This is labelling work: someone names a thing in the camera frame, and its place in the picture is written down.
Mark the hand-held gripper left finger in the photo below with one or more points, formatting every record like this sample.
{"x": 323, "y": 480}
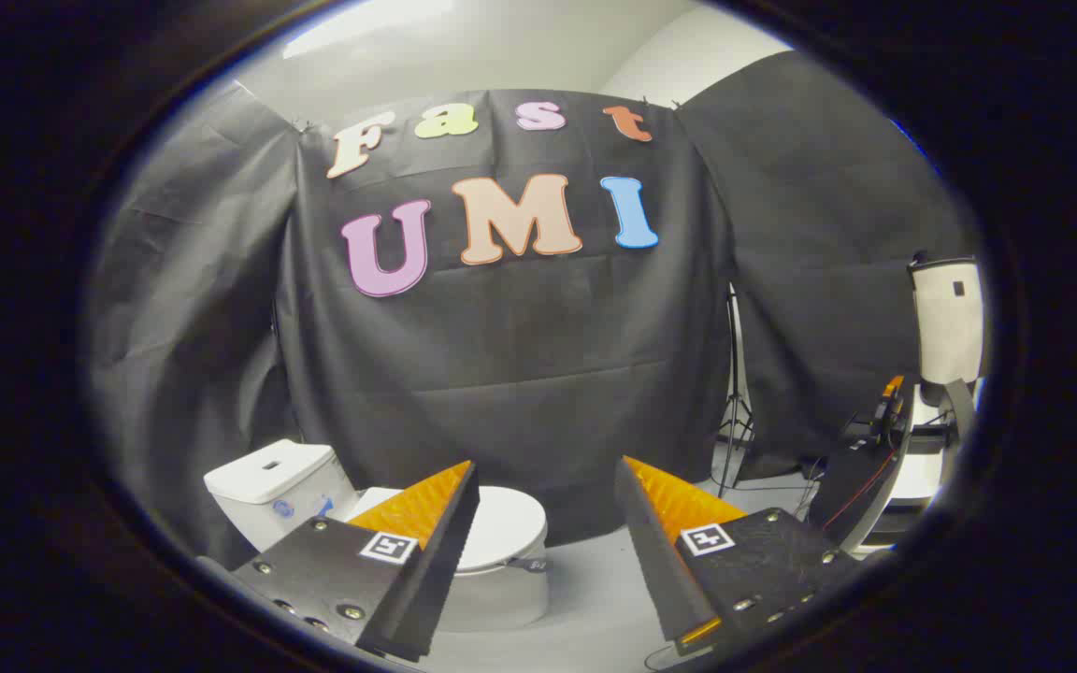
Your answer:
{"x": 440, "y": 551}

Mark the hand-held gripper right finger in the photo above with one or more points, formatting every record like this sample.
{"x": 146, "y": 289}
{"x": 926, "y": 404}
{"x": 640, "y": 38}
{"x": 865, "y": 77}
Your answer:
{"x": 655, "y": 551}

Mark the white toilet lid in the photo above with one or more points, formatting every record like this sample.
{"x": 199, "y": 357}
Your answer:
{"x": 506, "y": 528}

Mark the white toilet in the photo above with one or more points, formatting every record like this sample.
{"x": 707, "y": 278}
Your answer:
{"x": 263, "y": 486}

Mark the black tripod light stand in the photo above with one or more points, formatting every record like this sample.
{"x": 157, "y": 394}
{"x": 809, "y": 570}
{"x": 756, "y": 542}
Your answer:
{"x": 735, "y": 402}

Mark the black backdrop cloth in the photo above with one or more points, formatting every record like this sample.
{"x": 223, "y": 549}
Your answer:
{"x": 538, "y": 374}

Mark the black slanted panel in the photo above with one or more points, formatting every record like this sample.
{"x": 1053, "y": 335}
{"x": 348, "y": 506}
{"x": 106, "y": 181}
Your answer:
{"x": 852, "y": 495}

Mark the orange and black tool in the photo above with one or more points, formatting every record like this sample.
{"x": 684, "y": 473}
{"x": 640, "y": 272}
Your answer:
{"x": 891, "y": 407}

